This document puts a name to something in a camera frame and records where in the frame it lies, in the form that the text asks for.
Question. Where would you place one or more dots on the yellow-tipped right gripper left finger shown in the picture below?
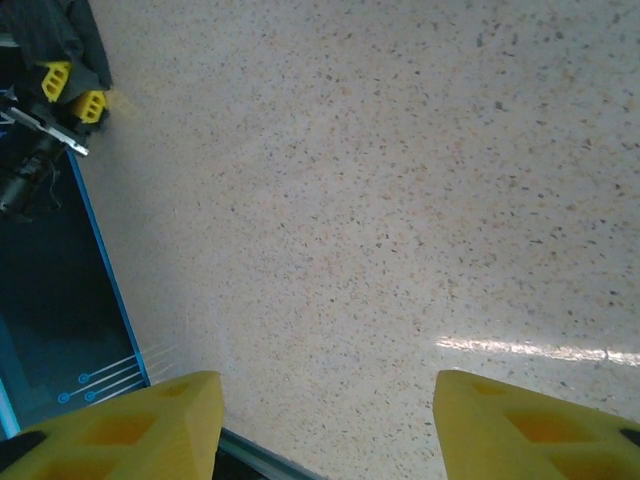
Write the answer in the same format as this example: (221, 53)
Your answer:
(125, 430)

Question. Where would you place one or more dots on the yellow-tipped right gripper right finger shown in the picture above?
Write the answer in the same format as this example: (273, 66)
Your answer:
(525, 435)

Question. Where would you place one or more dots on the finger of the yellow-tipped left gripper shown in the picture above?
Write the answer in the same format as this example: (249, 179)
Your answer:
(55, 80)
(91, 106)

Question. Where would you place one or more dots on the dark grey t-shirt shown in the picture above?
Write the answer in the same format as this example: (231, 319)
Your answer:
(45, 30)

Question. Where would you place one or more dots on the aluminium mounting rail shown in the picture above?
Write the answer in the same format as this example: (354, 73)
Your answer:
(250, 457)

